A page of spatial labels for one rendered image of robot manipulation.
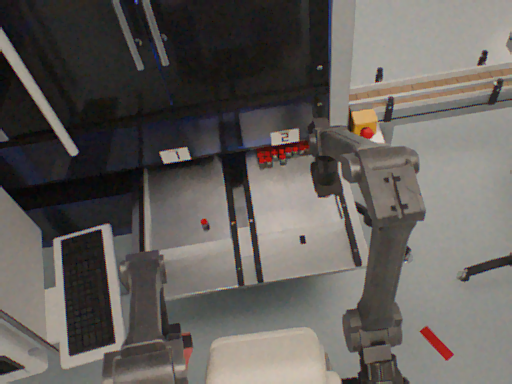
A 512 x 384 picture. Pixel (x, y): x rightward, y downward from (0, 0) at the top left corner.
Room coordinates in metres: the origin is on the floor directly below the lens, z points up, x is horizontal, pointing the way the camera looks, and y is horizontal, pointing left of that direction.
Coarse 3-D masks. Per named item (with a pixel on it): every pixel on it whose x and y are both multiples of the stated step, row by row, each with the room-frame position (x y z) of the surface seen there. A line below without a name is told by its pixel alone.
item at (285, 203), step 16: (256, 160) 1.04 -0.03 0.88; (304, 160) 1.01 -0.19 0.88; (256, 176) 0.98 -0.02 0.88; (272, 176) 0.97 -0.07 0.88; (288, 176) 0.96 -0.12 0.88; (304, 176) 0.94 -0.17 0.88; (256, 192) 0.92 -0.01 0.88; (272, 192) 0.91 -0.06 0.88; (288, 192) 0.90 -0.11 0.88; (304, 192) 0.88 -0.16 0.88; (256, 208) 0.86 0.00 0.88; (272, 208) 0.85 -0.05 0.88; (288, 208) 0.84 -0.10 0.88; (304, 208) 0.83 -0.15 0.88; (320, 208) 0.82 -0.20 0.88; (336, 208) 0.80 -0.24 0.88; (256, 224) 0.79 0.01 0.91; (272, 224) 0.79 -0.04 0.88; (288, 224) 0.78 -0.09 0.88; (304, 224) 0.77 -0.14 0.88; (320, 224) 0.74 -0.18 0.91; (336, 224) 0.74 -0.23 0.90
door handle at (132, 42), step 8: (112, 0) 0.96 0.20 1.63; (120, 8) 0.96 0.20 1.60; (120, 16) 0.96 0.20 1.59; (120, 24) 0.96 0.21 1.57; (128, 24) 0.97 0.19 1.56; (128, 32) 0.96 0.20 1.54; (128, 40) 0.96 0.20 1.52; (136, 40) 1.02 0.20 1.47; (136, 48) 0.96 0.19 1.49; (136, 56) 0.96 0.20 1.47; (136, 64) 0.96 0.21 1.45
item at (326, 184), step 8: (312, 168) 0.77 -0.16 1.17; (320, 176) 0.71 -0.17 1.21; (328, 176) 0.71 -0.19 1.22; (336, 176) 0.71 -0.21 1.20; (320, 184) 0.71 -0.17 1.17; (328, 184) 0.71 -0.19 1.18; (336, 184) 0.71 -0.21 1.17; (320, 192) 0.69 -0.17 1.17; (328, 192) 0.69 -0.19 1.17; (336, 192) 0.68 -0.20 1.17
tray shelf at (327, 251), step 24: (240, 168) 1.03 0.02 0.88; (240, 192) 0.93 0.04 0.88; (240, 240) 0.76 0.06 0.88; (264, 240) 0.75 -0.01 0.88; (288, 240) 0.73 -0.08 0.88; (312, 240) 0.71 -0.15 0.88; (336, 240) 0.70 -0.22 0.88; (360, 240) 0.68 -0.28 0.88; (168, 264) 0.73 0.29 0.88; (192, 264) 0.71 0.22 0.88; (216, 264) 0.70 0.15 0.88; (264, 264) 0.67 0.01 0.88; (288, 264) 0.65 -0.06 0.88; (312, 264) 0.64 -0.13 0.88; (336, 264) 0.62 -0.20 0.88; (168, 288) 0.65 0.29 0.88; (192, 288) 0.64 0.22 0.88; (216, 288) 0.62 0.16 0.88; (240, 288) 0.61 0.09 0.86
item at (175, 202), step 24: (144, 168) 1.08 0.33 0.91; (168, 168) 1.08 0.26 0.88; (192, 168) 1.06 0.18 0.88; (216, 168) 1.04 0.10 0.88; (144, 192) 0.98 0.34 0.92; (168, 192) 0.99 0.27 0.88; (192, 192) 0.97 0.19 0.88; (216, 192) 0.95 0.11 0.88; (144, 216) 0.89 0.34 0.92; (168, 216) 0.89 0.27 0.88; (192, 216) 0.88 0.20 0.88; (216, 216) 0.86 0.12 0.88; (144, 240) 0.81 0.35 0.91; (168, 240) 0.81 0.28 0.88; (192, 240) 0.79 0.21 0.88; (216, 240) 0.76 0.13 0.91
